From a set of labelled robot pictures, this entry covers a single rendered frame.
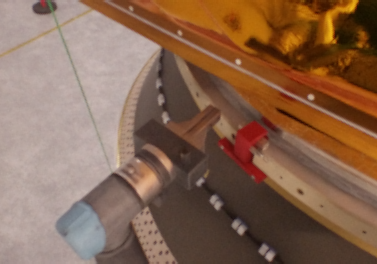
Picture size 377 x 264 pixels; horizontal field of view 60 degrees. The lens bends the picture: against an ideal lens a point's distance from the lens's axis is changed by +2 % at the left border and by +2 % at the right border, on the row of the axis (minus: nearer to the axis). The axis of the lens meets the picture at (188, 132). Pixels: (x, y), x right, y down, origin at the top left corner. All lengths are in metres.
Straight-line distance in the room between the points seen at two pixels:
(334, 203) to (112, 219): 0.37
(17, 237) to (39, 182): 0.44
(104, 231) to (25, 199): 2.36
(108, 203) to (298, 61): 0.35
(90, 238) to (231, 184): 0.41
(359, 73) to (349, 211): 0.24
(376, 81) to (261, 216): 0.40
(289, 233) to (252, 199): 0.10
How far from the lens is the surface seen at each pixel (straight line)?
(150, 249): 1.10
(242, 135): 0.63
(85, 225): 0.48
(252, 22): 0.53
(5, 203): 2.88
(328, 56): 0.51
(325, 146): 0.63
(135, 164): 0.51
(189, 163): 0.51
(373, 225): 0.63
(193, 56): 0.74
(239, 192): 0.78
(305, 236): 0.75
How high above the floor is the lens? 2.22
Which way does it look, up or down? 50 degrees down
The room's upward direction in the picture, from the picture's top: 1 degrees counter-clockwise
